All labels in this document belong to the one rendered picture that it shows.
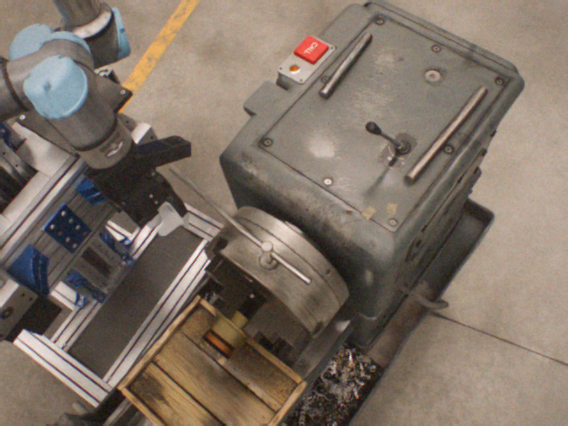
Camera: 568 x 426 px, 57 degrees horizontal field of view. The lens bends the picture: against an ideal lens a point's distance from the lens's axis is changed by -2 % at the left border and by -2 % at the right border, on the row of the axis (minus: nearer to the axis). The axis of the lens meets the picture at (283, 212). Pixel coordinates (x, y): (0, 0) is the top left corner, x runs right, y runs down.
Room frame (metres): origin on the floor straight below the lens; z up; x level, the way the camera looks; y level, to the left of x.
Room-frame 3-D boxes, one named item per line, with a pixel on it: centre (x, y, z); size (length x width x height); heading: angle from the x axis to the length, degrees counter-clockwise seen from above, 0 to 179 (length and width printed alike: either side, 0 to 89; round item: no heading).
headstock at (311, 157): (0.67, -0.24, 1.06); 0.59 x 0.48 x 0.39; 131
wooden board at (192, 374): (0.22, 0.25, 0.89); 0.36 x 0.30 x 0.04; 41
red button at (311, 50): (0.86, -0.14, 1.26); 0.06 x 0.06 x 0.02; 41
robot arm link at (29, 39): (0.94, 0.47, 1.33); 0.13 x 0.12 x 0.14; 102
